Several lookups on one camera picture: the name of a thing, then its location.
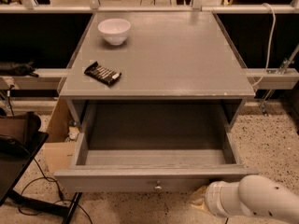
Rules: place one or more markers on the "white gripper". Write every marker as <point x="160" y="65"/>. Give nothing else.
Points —
<point x="212" y="197"/>

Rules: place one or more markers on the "grey top drawer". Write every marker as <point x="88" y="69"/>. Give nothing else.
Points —
<point x="152" y="147"/>

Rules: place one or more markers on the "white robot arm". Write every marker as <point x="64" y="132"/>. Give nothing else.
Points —
<point x="252" y="196"/>

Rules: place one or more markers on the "grey drawer cabinet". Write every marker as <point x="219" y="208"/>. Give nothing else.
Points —
<point x="169" y="57"/>

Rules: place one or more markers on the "cardboard box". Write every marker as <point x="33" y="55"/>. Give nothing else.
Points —
<point x="63" y="134"/>

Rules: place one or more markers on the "black snack bar wrapper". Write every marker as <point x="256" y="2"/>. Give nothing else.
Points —
<point x="102" y="74"/>

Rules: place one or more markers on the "black side table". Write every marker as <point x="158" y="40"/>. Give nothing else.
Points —
<point x="12" y="167"/>

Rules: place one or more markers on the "white bowl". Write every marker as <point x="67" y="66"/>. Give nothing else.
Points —
<point x="114" y="31"/>

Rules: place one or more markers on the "brown bag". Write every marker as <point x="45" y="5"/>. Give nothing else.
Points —
<point x="21" y="128"/>

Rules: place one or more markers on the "metal rail frame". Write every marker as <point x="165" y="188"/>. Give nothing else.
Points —
<point x="266" y="78"/>

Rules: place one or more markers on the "black cloth on rail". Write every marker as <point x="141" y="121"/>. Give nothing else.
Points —
<point x="14" y="69"/>

